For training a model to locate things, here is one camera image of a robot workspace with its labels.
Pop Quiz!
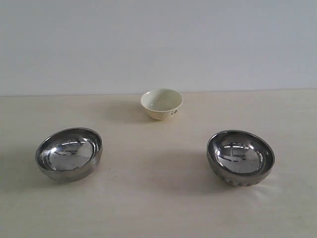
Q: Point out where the cream ceramic floral bowl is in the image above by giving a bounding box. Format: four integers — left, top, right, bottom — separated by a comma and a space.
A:
140, 89, 183, 120

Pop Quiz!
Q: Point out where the smooth stainless steel bowl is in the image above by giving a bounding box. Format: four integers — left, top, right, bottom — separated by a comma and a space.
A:
35, 127, 103, 183

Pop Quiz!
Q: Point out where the ribbed stainless steel bowl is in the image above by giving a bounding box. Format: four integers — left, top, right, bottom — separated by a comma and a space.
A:
207, 130, 275, 187

